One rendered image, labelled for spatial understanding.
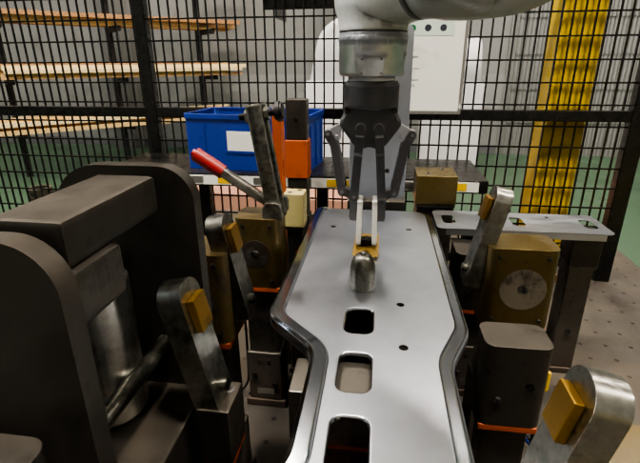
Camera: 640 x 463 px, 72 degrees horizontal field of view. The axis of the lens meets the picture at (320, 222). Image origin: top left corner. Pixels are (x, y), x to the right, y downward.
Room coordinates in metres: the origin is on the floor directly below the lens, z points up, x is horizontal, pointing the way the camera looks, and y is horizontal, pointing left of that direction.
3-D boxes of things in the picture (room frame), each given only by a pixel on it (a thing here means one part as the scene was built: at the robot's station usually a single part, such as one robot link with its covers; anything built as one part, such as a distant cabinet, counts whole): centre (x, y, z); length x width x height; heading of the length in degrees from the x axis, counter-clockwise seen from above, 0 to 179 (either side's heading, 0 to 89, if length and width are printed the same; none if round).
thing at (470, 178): (1.08, 0.07, 1.02); 0.90 x 0.22 x 0.03; 82
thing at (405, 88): (0.89, -0.12, 1.17); 0.12 x 0.01 x 0.34; 82
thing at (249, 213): (0.65, 0.11, 0.87); 0.10 x 0.07 x 0.35; 82
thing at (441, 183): (0.88, -0.24, 0.88); 0.08 x 0.08 x 0.36; 82
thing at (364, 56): (0.62, -0.07, 1.28); 0.09 x 0.09 x 0.06
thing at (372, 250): (0.63, -0.07, 1.01); 0.08 x 0.04 x 0.01; 172
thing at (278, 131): (0.75, 0.07, 0.95); 0.03 x 0.01 x 0.50; 172
